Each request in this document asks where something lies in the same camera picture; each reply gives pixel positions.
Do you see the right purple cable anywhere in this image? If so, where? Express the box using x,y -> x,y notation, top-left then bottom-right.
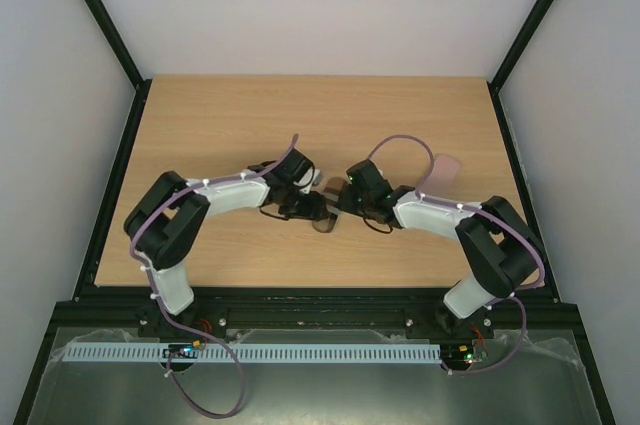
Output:
367,133 -> 547,376

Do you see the light blue cable duct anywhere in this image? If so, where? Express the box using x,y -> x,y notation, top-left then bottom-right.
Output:
62,343 -> 442,364

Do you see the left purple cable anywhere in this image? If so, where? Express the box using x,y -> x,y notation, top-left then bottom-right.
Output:
129,133 -> 249,419

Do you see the pink glasses case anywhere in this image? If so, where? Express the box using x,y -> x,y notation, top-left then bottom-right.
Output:
421,154 -> 461,197

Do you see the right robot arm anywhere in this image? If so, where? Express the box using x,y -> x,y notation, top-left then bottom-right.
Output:
339,159 -> 545,337

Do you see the right black frame post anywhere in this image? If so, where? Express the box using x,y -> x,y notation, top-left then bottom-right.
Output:
489,0 -> 589,91

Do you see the black frame post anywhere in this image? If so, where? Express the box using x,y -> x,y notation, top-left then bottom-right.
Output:
51,0 -> 149,91
489,0 -> 589,91

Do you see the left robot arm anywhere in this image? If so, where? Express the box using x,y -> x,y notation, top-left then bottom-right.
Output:
124,147 -> 328,316

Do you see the brown plaid glasses case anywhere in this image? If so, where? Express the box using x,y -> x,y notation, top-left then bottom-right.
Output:
312,177 -> 346,234

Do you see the purple cable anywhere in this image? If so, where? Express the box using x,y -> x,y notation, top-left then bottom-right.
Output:
367,133 -> 547,376
129,133 -> 249,419

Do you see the left black frame post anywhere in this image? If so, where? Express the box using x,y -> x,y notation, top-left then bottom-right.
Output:
51,0 -> 149,91

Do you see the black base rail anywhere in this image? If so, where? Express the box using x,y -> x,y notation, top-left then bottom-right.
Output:
46,286 -> 582,338

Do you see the metal floor plate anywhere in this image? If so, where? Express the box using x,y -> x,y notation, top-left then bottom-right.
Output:
28,329 -> 600,424

